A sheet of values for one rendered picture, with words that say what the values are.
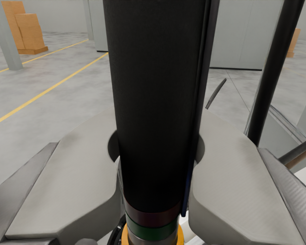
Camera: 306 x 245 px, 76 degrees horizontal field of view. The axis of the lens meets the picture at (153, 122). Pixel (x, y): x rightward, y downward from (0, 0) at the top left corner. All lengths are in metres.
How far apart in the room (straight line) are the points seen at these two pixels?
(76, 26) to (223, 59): 10.11
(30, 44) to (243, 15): 6.73
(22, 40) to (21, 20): 0.64
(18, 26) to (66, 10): 5.92
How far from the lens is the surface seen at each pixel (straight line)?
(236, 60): 5.93
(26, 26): 8.33
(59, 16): 14.38
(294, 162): 0.30
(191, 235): 0.19
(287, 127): 1.31
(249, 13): 5.81
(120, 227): 0.42
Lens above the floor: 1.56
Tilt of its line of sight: 31 degrees down
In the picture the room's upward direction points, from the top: straight up
